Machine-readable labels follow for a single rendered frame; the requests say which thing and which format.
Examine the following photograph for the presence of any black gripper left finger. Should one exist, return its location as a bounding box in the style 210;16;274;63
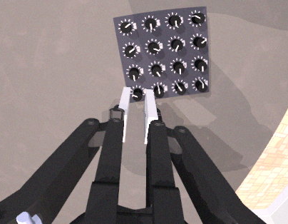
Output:
0;87;130;224

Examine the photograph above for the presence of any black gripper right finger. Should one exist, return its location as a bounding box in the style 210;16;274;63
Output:
143;89;266;224

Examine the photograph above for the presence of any grey knob box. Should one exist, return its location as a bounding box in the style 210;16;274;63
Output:
113;6;209;103

